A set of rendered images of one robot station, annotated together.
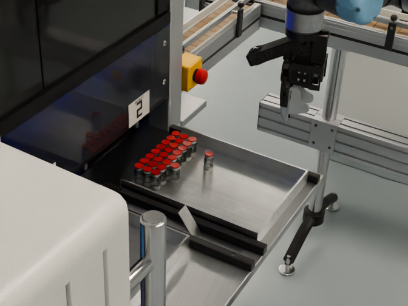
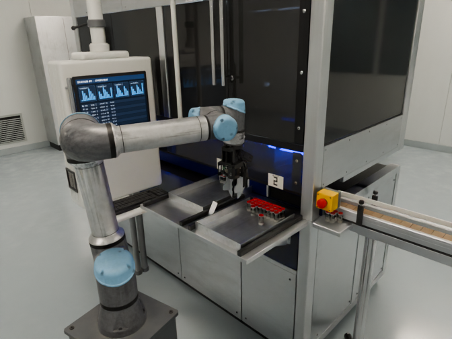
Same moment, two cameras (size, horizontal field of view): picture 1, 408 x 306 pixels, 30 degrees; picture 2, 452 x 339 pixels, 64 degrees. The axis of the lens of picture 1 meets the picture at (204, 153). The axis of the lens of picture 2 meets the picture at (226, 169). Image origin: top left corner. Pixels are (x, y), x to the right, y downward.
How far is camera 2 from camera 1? 2.22 m
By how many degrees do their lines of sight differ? 92
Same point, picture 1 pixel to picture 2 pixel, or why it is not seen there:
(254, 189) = (239, 234)
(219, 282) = (178, 218)
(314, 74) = (225, 169)
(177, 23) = (309, 157)
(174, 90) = (305, 196)
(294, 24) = not seen: hidden behind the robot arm
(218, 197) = (235, 224)
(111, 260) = (56, 72)
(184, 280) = (184, 211)
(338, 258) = not seen: outside the picture
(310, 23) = not seen: hidden behind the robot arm
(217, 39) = (416, 233)
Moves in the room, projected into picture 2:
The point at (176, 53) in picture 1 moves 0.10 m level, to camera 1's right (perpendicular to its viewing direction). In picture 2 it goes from (307, 175) to (305, 183)
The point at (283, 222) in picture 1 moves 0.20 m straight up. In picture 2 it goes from (208, 239) to (206, 192)
